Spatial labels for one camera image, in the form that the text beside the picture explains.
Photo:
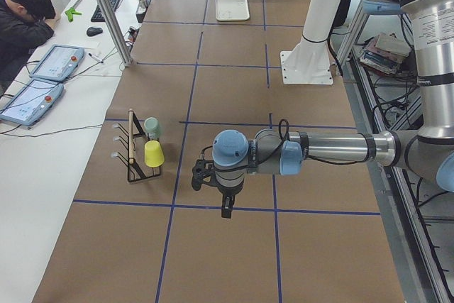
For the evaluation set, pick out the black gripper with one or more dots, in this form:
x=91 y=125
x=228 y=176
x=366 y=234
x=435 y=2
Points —
x=228 y=193

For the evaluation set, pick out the pale green cup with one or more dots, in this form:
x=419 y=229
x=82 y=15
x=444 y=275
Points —
x=152 y=128

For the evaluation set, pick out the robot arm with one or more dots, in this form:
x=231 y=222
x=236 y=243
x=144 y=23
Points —
x=427 y=151

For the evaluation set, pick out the yellow cup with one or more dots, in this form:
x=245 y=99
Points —
x=153 y=154

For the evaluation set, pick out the cream bear tray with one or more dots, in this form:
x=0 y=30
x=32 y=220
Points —
x=232 y=10

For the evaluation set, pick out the metal cup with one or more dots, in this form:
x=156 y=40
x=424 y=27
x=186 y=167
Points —
x=142 y=4

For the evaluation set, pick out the black marker pen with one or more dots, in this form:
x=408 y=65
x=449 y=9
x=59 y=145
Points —
x=98 y=59

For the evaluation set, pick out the stack of books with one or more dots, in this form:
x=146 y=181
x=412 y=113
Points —
x=386 y=54

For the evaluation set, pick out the lower teach pendant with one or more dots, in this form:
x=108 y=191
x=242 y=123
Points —
x=32 y=102

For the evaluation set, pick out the teach pendant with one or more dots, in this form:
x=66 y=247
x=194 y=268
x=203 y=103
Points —
x=32 y=102
x=58 y=63

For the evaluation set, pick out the upper teach pendant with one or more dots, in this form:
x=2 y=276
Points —
x=58 y=63

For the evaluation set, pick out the black computer mouse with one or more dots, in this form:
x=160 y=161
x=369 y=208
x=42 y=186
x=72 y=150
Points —
x=93 y=31

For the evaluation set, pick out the green plastic clamp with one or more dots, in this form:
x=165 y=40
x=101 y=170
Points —
x=71 y=13

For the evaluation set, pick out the person in black jacket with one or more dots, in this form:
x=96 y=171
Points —
x=25 y=25

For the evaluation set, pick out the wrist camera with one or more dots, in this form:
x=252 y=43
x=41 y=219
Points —
x=203 y=173

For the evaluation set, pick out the black wire cup rack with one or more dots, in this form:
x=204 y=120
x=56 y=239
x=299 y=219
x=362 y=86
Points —
x=131 y=140

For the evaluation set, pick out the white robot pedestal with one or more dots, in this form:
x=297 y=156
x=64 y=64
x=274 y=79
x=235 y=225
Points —
x=308 y=62

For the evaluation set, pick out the aluminium frame post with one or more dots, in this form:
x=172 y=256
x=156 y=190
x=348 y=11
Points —
x=118 y=25

